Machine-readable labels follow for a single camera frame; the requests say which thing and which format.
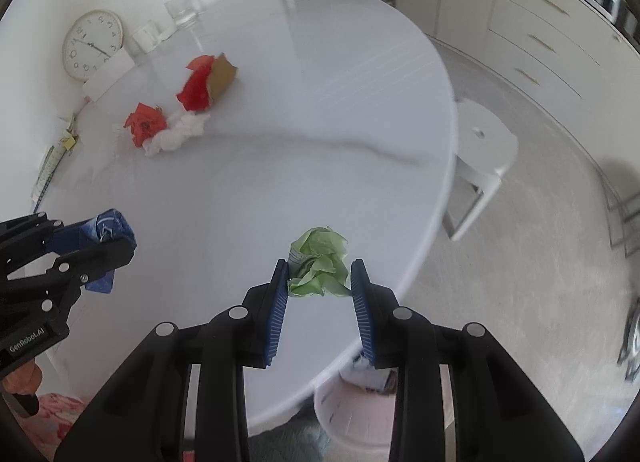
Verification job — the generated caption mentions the brown cardboard piece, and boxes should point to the brown cardboard piece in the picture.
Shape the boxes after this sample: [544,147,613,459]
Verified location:
[206,52,239,104]

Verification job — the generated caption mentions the metal frame stand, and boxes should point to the metal frame stand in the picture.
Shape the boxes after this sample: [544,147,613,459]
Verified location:
[602,182,640,258]

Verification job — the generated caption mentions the green paper ball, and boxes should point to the green paper ball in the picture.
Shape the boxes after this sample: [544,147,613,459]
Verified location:
[286,226,351,299]

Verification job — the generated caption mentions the white plastic stool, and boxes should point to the white plastic stool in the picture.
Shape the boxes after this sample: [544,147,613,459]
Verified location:
[442,100,519,241]

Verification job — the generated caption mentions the large red wrapper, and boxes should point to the large red wrapper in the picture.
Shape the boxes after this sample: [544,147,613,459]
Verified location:
[176,55,217,112]

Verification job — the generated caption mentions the pink floral clothing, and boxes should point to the pink floral clothing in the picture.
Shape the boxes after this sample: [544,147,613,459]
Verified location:
[35,392,93,444]

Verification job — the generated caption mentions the clear glass mug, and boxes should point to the clear glass mug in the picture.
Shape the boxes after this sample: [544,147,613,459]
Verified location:
[164,0,203,28]

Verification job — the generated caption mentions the white tissue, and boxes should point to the white tissue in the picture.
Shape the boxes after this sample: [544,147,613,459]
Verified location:
[142,110,207,158]

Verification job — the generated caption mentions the person's left hand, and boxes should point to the person's left hand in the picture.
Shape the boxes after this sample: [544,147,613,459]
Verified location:
[4,359,42,396]

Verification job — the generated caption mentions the white floor device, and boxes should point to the white floor device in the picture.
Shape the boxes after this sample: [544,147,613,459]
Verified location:
[617,297,640,383]

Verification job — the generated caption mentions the white cup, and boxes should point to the white cup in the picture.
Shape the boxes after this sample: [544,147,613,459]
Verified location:
[131,25,162,57]

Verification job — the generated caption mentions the blue white wrapper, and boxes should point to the blue white wrapper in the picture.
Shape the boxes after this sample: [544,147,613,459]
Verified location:
[80,209,137,294]

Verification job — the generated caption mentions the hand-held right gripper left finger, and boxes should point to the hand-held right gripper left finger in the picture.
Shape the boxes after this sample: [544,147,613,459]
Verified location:
[54,259,291,462]

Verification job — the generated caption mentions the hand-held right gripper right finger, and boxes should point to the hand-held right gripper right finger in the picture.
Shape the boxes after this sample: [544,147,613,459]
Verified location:
[350,259,586,462]

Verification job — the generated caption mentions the white folded card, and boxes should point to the white folded card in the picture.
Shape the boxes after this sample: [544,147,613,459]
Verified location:
[82,50,135,98]

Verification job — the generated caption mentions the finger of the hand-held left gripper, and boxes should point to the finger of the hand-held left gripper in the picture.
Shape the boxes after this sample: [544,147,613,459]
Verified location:
[0,212,99,264]
[0,238,137,314]

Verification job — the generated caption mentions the grey drawer cabinet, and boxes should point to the grey drawer cabinet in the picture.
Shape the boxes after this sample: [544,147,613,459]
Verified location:
[482,0,640,168]

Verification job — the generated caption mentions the round white wall clock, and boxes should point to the round white wall clock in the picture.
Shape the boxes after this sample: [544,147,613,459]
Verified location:
[61,11,125,82]

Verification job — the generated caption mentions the pink trash bin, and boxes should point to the pink trash bin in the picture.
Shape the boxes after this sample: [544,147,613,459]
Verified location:
[314,352,401,448]

